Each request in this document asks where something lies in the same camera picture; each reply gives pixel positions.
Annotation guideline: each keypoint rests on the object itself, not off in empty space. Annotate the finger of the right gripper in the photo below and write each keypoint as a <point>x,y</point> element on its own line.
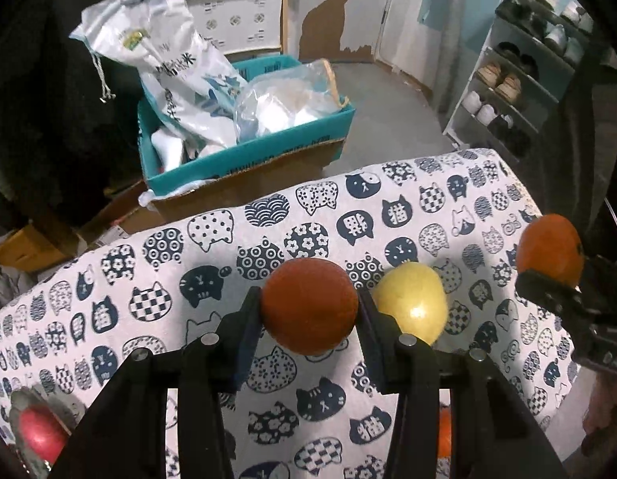
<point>560,299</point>

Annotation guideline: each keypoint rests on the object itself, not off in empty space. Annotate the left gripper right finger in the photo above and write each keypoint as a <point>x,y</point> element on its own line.
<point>401,364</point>

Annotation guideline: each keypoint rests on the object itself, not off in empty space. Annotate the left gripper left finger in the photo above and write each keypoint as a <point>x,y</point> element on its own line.
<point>218,363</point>

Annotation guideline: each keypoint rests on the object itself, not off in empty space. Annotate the large orange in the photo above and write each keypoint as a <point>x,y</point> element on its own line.
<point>551,245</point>

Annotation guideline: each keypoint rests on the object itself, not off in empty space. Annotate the small front orange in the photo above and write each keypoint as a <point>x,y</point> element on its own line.
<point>445,433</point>

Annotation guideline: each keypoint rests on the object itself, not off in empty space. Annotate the small orange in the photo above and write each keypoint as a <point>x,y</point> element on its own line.
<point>309,305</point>
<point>445,433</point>

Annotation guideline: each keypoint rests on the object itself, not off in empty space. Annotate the small back orange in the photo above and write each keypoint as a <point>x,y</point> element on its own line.
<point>309,305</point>

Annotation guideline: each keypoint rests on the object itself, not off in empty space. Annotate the red apple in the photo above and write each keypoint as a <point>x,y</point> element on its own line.
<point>43,432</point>

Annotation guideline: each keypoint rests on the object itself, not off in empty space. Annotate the person's right hand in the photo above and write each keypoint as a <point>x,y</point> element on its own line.
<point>600,421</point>

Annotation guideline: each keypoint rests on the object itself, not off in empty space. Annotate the cat pattern tablecloth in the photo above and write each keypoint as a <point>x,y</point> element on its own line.
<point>101,340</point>

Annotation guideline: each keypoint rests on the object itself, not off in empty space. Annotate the teal cardboard box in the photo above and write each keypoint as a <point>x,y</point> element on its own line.
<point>250,170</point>

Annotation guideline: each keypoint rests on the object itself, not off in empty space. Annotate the shoe rack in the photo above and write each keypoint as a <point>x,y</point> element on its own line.
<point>529,56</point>

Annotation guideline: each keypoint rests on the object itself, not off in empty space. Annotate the white rice bag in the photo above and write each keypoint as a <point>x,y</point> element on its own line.
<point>189,83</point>

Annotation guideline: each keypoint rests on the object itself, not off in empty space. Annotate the clear plastic bag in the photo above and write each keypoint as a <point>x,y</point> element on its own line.
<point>287,98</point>

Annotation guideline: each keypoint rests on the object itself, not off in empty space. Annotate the white storage basket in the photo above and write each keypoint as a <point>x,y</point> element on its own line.
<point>238,26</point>

